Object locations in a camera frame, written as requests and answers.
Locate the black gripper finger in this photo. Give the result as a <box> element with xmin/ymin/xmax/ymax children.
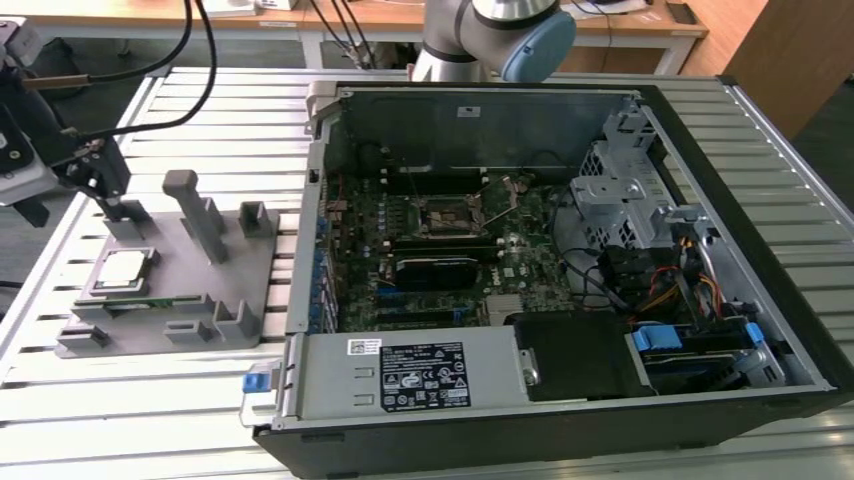
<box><xmin>56</xmin><ymin>133</ymin><xmax>133</xmax><ymax>222</ymax></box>
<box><xmin>10</xmin><ymin>189</ymin><xmax>53</xmax><ymax>230</ymax></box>

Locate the silver CPU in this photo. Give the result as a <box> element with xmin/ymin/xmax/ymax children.
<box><xmin>92</xmin><ymin>248</ymin><xmax>156</xmax><ymax>296</ymax></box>

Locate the metal socket cover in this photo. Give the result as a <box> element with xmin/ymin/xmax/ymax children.
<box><xmin>468</xmin><ymin>171</ymin><xmax>529</xmax><ymax>227</ymax></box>

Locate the CPU socket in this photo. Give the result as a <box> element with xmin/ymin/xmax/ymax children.
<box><xmin>413</xmin><ymin>193</ymin><xmax>487</xmax><ymax>239</ymax></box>

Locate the green RAM stick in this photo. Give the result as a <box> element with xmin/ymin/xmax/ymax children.
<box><xmin>76</xmin><ymin>295</ymin><xmax>201</xmax><ymax>307</ymax></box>

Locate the grey parts rack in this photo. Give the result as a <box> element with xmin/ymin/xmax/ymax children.
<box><xmin>52</xmin><ymin>169</ymin><xmax>281</xmax><ymax>361</ymax></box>

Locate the white box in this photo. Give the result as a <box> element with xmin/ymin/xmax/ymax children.
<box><xmin>204</xmin><ymin>0</ymin><xmax>259</xmax><ymax>19</ymax></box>

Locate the black RAM slot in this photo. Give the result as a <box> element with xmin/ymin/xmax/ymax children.
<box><xmin>391</xmin><ymin>238</ymin><xmax>501</xmax><ymax>246</ymax></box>
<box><xmin>391</xmin><ymin>243</ymin><xmax>501</xmax><ymax>251</ymax></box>
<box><xmin>380</xmin><ymin>168</ymin><xmax>488</xmax><ymax>177</ymax></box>
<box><xmin>385</xmin><ymin>186</ymin><xmax>487</xmax><ymax>195</ymax></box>
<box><xmin>380</xmin><ymin>180</ymin><xmax>488</xmax><ymax>189</ymax></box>
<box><xmin>385</xmin><ymin>174</ymin><xmax>487</xmax><ymax>183</ymax></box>
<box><xmin>391</xmin><ymin>254</ymin><xmax>501</xmax><ymax>263</ymax></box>
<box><xmin>391</xmin><ymin>249</ymin><xmax>501</xmax><ymax>257</ymax></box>

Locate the silver power supply unit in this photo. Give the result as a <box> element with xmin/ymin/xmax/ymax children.
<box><xmin>283</xmin><ymin>330</ymin><xmax>535</xmax><ymax>422</ymax></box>

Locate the black expansion slot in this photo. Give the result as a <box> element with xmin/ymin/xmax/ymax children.
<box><xmin>376</xmin><ymin>310</ymin><xmax>456</xmax><ymax>325</ymax></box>

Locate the silver chipset heatsink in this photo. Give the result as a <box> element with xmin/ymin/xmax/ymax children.
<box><xmin>484</xmin><ymin>293</ymin><xmax>523</xmax><ymax>315</ymax></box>

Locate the green motherboard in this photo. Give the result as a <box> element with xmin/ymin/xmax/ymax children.
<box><xmin>319</xmin><ymin>169</ymin><xmax>576</xmax><ymax>335</ymax></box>

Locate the metal drive cage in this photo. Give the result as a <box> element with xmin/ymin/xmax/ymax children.
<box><xmin>569</xmin><ymin>112</ymin><xmax>675</xmax><ymax>251</ymax></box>

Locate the black PC case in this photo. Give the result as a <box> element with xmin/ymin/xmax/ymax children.
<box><xmin>237</xmin><ymin>74</ymin><xmax>854</xmax><ymax>480</ymax></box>

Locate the blue disk carrier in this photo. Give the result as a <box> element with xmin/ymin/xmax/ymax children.
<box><xmin>630</xmin><ymin>323</ymin><xmax>683</xmax><ymax>357</ymax></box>

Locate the wooden cabinet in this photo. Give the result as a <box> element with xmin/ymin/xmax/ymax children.
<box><xmin>723</xmin><ymin>0</ymin><xmax>854</xmax><ymax>144</ymax></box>

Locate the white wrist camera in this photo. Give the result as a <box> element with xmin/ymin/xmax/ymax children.
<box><xmin>0</xmin><ymin>132</ymin><xmax>49</xmax><ymax>207</ymax></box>

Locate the black cable copper connector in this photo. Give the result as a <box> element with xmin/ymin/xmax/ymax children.
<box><xmin>22</xmin><ymin>69</ymin><xmax>168</xmax><ymax>91</ymax></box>

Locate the wooden desk white frame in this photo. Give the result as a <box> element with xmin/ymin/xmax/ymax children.
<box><xmin>299</xmin><ymin>0</ymin><xmax>710</xmax><ymax>76</ymax></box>
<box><xmin>29</xmin><ymin>0</ymin><xmax>308</xmax><ymax>71</ymax></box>

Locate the black camera cable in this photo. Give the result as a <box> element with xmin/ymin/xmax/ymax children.
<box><xmin>58</xmin><ymin>0</ymin><xmax>219</xmax><ymax>139</ymax></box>

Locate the coloured wire bundle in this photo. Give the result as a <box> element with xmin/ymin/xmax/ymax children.
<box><xmin>626</xmin><ymin>234</ymin><xmax>728</xmax><ymax>321</ymax></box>

